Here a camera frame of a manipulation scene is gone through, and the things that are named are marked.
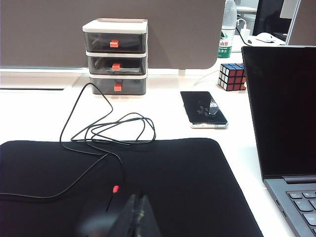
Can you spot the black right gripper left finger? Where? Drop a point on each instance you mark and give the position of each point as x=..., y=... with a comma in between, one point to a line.
x=132, y=217

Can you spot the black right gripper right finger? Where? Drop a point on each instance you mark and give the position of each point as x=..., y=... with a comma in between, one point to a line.
x=147, y=219

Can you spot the dark grey open laptop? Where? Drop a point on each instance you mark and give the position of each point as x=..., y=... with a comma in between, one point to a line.
x=284, y=111

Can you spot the black computer mouse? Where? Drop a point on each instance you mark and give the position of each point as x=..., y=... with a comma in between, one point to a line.
x=98, y=224

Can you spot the black mouse pad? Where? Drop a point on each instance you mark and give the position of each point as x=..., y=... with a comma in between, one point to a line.
x=185, y=185

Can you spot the black smartphone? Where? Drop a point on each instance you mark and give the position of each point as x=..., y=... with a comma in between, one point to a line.
x=197, y=103

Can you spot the rubik's cube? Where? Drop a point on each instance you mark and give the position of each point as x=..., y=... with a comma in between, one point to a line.
x=232, y=76

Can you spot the brown desk divider panel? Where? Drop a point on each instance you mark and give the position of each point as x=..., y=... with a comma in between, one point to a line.
x=49, y=37

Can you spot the clear water bottle green label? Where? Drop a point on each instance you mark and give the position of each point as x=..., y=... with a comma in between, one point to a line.
x=227, y=29

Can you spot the white charger plug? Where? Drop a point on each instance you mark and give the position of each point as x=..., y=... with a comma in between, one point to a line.
x=245, y=32

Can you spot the white computer mouse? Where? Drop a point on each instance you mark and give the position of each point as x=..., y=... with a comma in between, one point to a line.
x=265, y=37

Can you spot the black computer monitor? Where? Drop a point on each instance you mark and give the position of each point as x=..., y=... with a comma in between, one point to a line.
x=269, y=17

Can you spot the white framed partition panel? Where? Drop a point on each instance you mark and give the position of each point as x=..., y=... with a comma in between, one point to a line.
x=304, y=24

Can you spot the white divider bracket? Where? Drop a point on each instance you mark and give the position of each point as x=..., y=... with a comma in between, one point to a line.
x=181, y=72

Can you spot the white drawer organizer frame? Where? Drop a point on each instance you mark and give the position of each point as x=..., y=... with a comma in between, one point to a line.
x=113, y=26

